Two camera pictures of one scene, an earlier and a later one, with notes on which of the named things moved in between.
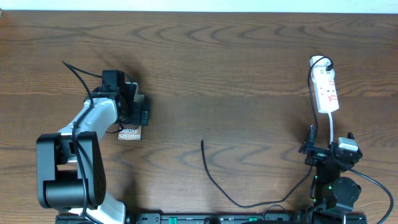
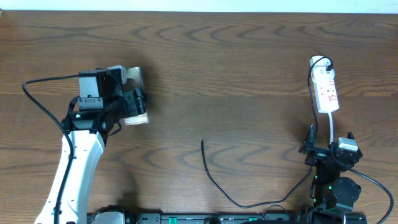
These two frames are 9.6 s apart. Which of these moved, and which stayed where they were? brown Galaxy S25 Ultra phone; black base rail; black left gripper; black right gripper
Moved: brown Galaxy S25 Ultra phone
Stayed: black base rail; black left gripper; black right gripper
